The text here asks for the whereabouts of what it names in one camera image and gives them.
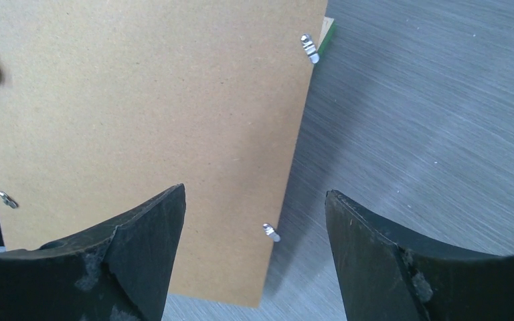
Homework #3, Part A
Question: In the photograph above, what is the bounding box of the brown backing board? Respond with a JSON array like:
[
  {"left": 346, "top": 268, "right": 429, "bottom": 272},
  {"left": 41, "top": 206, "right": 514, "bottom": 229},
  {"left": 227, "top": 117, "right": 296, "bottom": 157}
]
[{"left": 0, "top": 1, "right": 327, "bottom": 307}]

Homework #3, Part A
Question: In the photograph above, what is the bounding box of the wooden picture frame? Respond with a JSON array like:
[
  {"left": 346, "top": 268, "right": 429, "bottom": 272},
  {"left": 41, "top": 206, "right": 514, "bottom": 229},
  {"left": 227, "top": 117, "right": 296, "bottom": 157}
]
[{"left": 317, "top": 17, "right": 336, "bottom": 56}]

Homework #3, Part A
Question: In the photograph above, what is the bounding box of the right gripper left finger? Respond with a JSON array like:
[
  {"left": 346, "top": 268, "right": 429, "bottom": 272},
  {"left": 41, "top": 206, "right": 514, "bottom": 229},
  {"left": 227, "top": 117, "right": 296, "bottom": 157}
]
[{"left": 0, "top": 184, "right": 186, "bottom": 320}]

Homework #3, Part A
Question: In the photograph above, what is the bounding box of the metal turn clip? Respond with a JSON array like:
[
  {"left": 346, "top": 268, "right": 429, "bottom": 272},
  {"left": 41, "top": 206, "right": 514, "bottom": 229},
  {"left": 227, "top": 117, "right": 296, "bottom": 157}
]
[
  {"left": 0, "top": 191, "right": 19, "bottom": 209},
  {"left": 301, "top": 33, "right": 320, "bottom": 64},
  {"left": 262, "top": 223, "right": 281, "bottom": 243}
]

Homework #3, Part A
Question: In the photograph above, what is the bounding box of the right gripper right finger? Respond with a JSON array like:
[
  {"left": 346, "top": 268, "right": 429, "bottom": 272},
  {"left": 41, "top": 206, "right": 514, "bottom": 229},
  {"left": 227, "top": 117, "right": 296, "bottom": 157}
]
[{"left": 325, "top": 190, "right": 514, "bottom": 320}]

